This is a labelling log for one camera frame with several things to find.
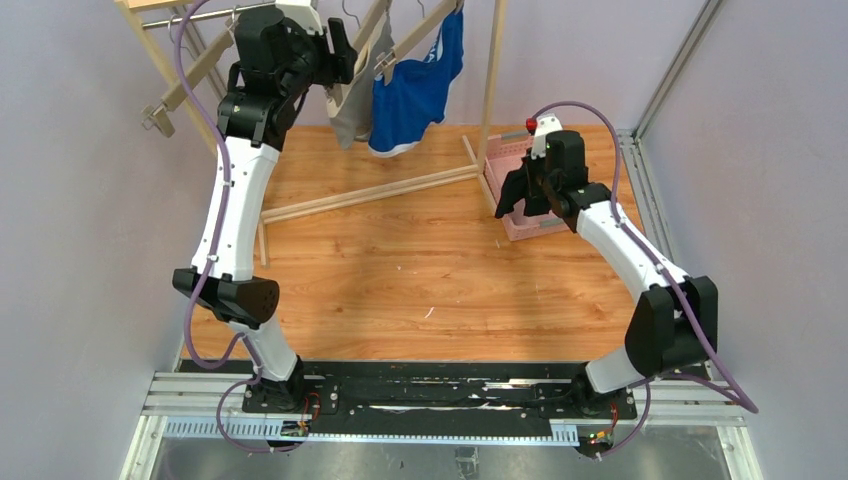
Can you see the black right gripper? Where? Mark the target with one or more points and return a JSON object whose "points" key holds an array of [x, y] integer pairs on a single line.
{"points": [[530, 177]]}

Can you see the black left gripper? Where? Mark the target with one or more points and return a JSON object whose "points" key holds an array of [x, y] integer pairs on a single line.
{"points": [[338, 51]]}

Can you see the grey beige underwear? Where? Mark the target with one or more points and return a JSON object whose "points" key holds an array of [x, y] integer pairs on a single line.
{"points": [[352, 120]]}

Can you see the beige clip hanger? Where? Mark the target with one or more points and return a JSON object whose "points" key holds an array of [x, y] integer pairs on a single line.
{"points": [[387, 62], [378, 9], [204, 57]]}

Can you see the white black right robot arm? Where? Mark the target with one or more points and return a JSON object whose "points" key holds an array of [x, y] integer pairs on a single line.
{"points": [[675, 320]]}

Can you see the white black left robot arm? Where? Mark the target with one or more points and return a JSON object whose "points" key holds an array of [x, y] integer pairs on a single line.
{"points": [[250, 129]]}

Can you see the blue underwear white trim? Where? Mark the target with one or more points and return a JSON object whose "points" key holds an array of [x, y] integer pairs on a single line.
{"points": [[418, 93]]}

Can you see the pink perforated plastic basket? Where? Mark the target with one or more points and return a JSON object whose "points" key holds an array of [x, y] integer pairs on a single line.
{"points": [[584, 198]]}

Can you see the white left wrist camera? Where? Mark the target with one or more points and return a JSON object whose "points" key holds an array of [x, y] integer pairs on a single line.
{"points": [[302, 12]]}

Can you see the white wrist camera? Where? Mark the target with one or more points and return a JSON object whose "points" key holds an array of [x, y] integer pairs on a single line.
{"points": [[538, 128], [302, 12]]}

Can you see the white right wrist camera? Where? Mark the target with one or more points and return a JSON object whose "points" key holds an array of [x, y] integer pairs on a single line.
{"points": [[538, 128]]}

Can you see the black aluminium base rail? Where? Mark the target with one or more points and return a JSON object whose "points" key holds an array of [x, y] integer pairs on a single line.
{"points": [[443, 420]]}

